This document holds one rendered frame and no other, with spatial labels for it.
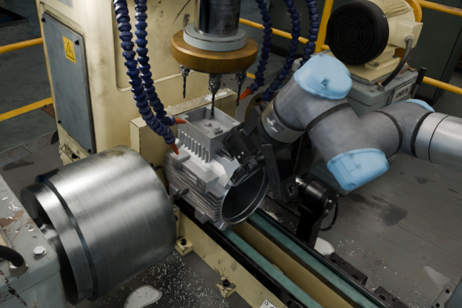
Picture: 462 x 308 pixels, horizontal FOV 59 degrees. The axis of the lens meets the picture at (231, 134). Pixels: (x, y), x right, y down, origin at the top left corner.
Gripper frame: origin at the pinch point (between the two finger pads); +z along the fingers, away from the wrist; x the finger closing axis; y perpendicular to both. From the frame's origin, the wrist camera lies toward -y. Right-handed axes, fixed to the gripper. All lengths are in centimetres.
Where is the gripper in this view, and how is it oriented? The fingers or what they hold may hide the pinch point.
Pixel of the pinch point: (235, 183)
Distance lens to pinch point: 85.1
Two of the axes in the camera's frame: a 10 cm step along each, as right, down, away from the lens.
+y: -5.5, -8.0, 2.3
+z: -4.2, 5.1, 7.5
